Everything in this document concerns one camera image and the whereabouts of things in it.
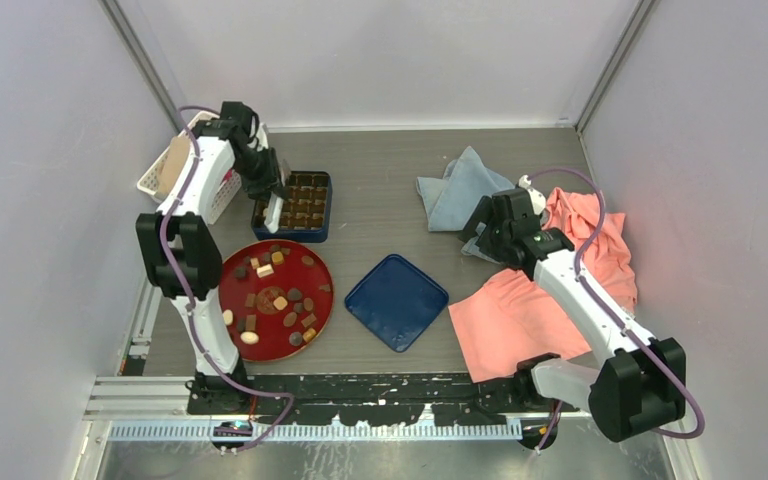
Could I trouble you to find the beige cloth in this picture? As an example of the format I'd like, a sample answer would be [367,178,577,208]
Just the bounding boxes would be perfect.
[155,136,191,201]

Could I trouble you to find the blue chocolate tin box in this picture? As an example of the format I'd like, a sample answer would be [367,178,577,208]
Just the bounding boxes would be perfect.
[250,170,333,244]

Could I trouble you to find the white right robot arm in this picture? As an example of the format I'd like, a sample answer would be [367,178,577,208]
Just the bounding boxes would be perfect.
[458,187,698,442]

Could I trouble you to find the caramel cube chocolate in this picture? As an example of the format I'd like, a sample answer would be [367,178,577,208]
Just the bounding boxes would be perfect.
[303,328,317,343]

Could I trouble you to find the white square chocolate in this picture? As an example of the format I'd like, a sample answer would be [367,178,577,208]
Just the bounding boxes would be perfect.
[256,264,275,278]

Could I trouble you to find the pink cloth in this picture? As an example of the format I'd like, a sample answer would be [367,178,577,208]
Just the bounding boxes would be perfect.
[449,212,638,383]

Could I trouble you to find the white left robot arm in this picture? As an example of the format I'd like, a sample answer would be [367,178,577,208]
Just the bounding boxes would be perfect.
[135,101,288,413]

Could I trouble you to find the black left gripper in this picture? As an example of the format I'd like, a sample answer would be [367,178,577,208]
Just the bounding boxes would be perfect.
[232,145,286,204]

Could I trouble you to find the tan round chocolate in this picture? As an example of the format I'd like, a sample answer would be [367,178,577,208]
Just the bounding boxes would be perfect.
[273,296,288,311]

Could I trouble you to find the blue tin lid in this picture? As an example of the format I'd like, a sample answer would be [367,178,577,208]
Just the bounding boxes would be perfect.
[344,254,449,353]

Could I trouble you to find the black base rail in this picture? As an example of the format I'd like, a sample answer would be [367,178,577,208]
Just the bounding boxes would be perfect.
[185,373,555,427]

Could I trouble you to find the red round tray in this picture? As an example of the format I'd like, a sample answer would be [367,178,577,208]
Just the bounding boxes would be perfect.
[218,240,335,363]

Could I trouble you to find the light blue denim cloth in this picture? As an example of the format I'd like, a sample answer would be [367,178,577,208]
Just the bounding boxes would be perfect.
[416,146,514,233]

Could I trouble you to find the metal tongs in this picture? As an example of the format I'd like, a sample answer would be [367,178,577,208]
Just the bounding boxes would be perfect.
[264,193,285,234]

